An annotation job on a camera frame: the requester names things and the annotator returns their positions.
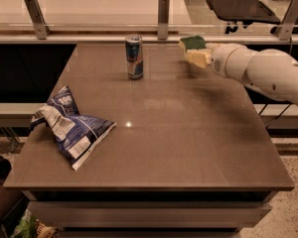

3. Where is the left metal rail bracket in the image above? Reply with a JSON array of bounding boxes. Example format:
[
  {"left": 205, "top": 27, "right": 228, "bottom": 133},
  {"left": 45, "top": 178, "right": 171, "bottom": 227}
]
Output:
[{"left": 24, "top": 0, "right": 51, "bottom": 40}]

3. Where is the blue silver energy drink can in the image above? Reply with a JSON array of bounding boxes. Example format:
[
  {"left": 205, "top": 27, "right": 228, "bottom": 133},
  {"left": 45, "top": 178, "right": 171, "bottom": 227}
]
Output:
[{"left": 125, "top": 34, "right": 143, "bottom": 79}]

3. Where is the green snack bag on floor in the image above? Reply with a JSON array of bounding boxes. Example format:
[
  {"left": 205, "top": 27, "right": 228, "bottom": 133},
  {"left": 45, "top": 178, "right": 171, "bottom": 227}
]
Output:
[{"left": 9, "top": 209, "right": 59, "bottom": 238}]

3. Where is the green and yellow sponge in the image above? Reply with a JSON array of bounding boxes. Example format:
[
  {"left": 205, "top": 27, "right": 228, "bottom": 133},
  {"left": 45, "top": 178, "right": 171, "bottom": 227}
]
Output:
[{"left": 179, "top": 36, "right": 206, "bottom": 52}]

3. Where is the blue chip bag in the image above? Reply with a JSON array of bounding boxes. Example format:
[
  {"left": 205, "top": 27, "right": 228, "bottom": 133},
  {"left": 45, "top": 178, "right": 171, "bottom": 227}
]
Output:
[{"left": 30, "top": 86, "right": 116, "bottom": 171}]

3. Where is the metal rail bracket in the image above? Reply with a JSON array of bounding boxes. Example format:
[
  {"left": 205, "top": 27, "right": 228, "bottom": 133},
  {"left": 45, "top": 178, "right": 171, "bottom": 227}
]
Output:
[
  {"left": 276, "top": 0, "right": 298, "bottom": 41},
  {"left": 24, "top": 0, "right": 51, "bottom": 40},
  {"left": 157, "top": 0, "right": 170, "bottom": 40}
]

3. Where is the dark bin on floor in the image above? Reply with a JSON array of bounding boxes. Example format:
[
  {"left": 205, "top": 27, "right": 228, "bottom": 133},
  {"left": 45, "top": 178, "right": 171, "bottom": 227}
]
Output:
[{"left": 0, "top": 156, "right": 28, "bottom": 238}]

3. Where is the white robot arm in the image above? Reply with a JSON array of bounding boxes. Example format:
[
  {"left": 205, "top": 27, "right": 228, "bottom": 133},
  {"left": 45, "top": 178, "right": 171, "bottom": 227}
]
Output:
[{"left": 182, "top": 44, "right": 298, "bottom": 106}]

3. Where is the middle metal rail bracket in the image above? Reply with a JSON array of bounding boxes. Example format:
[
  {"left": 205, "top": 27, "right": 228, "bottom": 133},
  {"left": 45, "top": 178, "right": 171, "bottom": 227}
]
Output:
[{"left": 157, "top": 0, "right": 170, "bottom": 40}]

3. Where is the right metal rail bracket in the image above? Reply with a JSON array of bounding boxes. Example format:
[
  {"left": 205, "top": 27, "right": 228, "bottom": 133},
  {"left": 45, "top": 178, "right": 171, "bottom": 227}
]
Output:
[{"left": 276, "top": 0, "right": 298, "bottom": 41}]

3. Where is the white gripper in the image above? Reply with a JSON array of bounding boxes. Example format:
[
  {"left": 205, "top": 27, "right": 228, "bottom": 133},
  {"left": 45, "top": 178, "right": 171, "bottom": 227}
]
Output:
[{"left": 185, "top": 43, "right": 256, "bottom": 83}]

